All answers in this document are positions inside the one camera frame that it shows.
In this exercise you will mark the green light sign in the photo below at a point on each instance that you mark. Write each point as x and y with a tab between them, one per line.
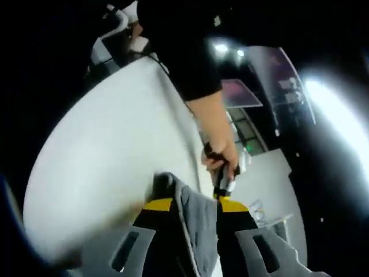
249	148

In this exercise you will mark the grey towel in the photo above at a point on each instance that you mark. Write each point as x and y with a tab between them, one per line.
193	219

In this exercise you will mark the white furniture frame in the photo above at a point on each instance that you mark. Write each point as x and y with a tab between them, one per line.
98	49

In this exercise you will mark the pinkish display screen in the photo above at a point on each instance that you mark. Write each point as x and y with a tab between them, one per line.
242	93

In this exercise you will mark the hanging dark display screen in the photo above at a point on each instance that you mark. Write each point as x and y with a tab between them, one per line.
291	86

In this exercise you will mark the person's left hand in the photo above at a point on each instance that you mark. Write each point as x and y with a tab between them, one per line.
223	153

